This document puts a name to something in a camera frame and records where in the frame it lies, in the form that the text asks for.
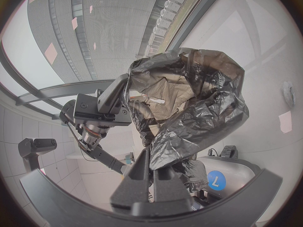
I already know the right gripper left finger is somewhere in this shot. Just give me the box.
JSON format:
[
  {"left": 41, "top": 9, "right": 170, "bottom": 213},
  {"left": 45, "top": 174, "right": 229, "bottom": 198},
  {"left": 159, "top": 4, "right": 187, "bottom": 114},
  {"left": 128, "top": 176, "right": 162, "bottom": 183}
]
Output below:
[{"left": 110, "top": 148, "right": 153, "bottom": 210}]

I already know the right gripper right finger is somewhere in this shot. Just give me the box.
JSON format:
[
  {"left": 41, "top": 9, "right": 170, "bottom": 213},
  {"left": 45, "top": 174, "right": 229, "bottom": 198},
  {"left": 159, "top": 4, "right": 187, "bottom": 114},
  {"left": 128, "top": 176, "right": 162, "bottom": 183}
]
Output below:
[{"left": 153, "top": 166, "right": 191, "bottom": 207}]

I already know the black plastic bag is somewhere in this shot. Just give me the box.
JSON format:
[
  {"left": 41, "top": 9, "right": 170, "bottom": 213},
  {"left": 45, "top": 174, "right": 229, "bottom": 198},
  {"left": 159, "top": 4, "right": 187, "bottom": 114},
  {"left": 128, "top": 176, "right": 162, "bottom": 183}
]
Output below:
[{"left": 123, "top": 47, "right": 250, "bottom": 194}]

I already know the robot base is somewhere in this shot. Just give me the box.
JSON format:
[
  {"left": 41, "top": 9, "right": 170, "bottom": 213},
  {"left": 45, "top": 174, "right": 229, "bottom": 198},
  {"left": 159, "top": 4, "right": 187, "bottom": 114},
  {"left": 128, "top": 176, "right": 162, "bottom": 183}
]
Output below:
[{"left": 189, "top": 145, "right": 261, "bottom": 201}]

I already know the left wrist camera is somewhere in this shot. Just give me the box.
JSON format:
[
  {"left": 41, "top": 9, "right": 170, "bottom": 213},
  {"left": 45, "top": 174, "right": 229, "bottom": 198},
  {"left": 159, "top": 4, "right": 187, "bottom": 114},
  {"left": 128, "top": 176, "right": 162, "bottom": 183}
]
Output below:
[{"left": 95, "top": 73, "right": 130, "bottom": 118}]

